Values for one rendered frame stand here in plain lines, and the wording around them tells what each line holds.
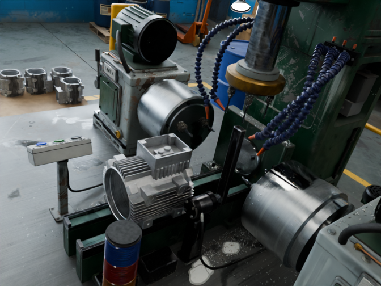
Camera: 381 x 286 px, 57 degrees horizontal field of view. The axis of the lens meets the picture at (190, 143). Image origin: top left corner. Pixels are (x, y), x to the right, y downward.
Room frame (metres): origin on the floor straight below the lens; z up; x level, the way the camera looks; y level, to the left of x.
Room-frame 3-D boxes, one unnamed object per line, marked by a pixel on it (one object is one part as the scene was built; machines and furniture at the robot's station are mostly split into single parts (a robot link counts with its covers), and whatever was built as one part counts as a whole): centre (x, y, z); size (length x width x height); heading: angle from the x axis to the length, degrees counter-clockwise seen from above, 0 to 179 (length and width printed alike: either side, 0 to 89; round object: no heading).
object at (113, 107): (1.44, 0.27, 0.99); 0.35 x 0.31 x 0.37; 42
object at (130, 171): (0.80, 0.10, 1.02); 0.20 x 0.19 x 0.19; 132
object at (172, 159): (0.83, 0.07, 1.11); 0.12 x 0.11 x 0.07; 132
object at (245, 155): (1.06, -0.19, 1.02); 0.15 x 0.02 x 0.15; 42
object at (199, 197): (0.85, -0.22, 0.92); 0.45 x 0.13 x 0.24; 132
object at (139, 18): (1.45, 0.32, 1.16); 0.33 x 0.26 x 0.42; 42
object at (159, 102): (1.26, 0.11, 1.04); 0.37 x 0.25 x 0.25; 42
